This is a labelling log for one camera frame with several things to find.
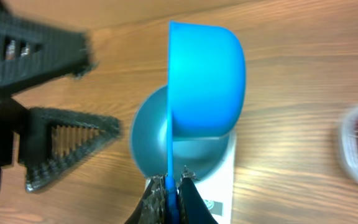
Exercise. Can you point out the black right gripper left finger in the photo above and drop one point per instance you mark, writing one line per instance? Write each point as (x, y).
(151, 208)

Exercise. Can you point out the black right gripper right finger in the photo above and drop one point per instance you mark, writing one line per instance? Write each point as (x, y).
(192, 208)

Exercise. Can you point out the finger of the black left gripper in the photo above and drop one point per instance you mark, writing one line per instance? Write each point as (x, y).
(32, 53)
(53, 142)

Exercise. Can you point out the blue plastic measuring scoop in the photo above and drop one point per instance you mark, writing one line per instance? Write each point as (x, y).
(206, 84)

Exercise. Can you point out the white digital kitchen scale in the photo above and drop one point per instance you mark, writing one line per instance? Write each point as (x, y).
(219, 186)

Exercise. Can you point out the teal plastic bowl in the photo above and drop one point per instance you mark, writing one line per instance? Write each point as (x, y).
(148, 144)

